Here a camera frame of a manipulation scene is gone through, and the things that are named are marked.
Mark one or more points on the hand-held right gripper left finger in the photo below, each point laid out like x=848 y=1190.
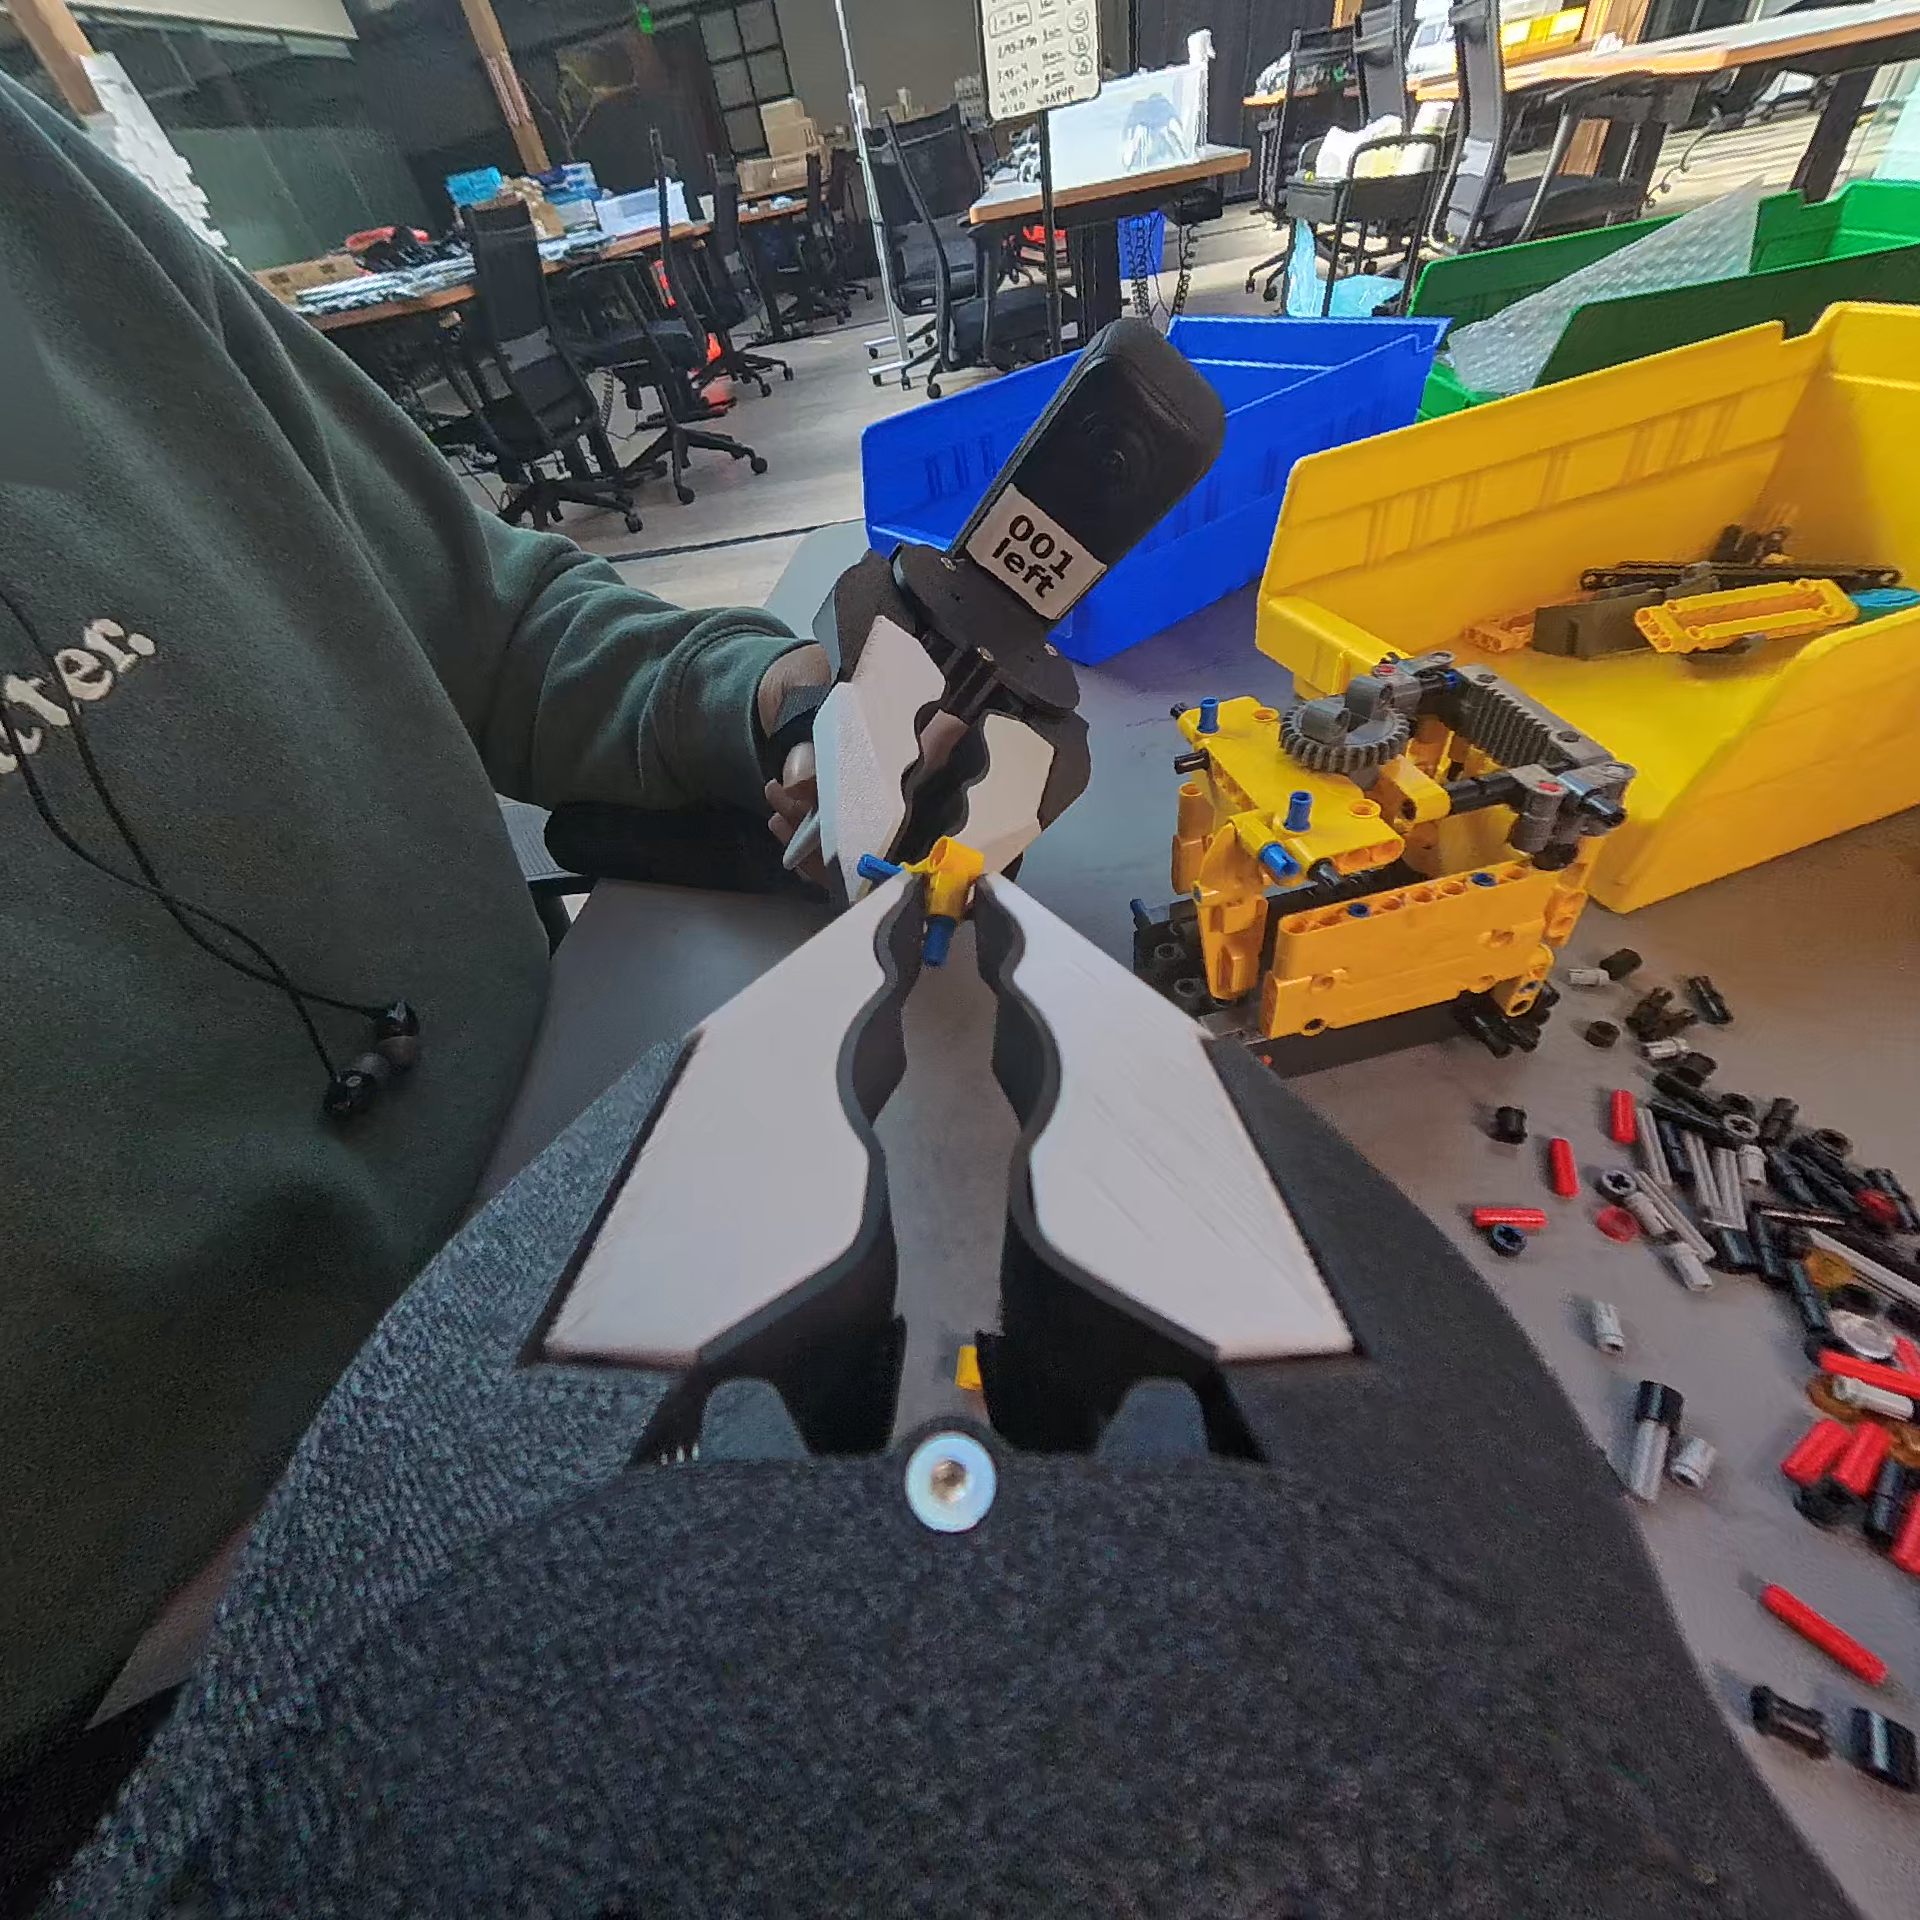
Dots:
x=705 y=1200

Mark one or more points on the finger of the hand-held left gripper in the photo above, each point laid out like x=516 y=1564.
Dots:
x=1012 y=788
x=868 y=751

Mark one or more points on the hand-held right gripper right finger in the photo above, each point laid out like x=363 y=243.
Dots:
x=1185 y=1200

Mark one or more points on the yellow lego vehicle model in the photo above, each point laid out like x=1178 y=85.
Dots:
x=1411 y=945

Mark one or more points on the person's left forearm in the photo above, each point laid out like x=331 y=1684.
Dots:
x=644 y=676

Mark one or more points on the scattered small lego pieces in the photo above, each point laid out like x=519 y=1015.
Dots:
x=1822 y=1633

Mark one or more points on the person's left hand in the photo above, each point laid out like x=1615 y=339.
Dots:
x=787 y=704

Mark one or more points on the blue plastic bin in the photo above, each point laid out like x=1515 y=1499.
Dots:
x=1200 y=511

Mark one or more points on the small blue crate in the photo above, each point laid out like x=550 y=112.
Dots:
x=1144 y=243

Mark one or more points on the black office chair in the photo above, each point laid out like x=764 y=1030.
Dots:
x=523 y=360
x=1515 y=166
x=937 y=255
x=1358 y=196

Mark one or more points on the standing desk with clear box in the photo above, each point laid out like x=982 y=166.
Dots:
x=1110 y=188

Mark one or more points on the yellow plastic bin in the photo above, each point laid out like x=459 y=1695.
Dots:
x=1500 y=480

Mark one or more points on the white notice board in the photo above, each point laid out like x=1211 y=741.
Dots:
x=1039 y=54

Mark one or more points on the green plastic bin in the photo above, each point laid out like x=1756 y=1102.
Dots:
x=1529 y=277

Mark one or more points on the green storage bin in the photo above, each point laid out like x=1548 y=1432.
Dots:
x=1606 y=294

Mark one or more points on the long wooden top desk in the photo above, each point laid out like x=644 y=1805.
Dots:
x=1723 y=45

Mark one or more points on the yellow lego frame beam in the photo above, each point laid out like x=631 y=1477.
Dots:
x=1747 y=613

